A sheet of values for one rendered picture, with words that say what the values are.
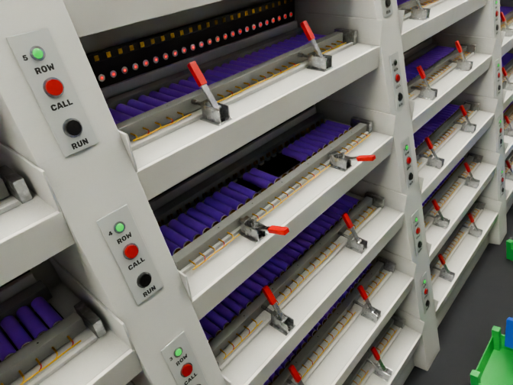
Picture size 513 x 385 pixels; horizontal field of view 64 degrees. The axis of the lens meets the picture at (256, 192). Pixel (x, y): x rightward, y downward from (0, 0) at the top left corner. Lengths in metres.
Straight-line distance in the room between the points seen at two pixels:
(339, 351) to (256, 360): 0.29
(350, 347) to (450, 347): 0.54
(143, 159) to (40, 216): 0.14
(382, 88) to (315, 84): 0.25
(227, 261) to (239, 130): 0.20
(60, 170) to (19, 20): 0.15
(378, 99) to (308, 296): 0.46
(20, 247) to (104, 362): 0.18
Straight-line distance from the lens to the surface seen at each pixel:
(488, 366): 1.44
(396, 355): 1.25
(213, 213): 0.70
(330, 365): 0.98
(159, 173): 0.53
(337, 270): 0.89
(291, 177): 0.77
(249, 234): 0.67
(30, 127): 0.46
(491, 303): 1.64
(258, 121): 0.64
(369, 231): 0.99
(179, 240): 0.66
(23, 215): 0.50
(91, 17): 0.51
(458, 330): 1.54
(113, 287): 0.52
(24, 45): 0.47
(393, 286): 1.14
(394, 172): 1.02
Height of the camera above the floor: 1.08
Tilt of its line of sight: 23 degrees down
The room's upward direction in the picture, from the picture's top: 17 degrees counter-clockwise
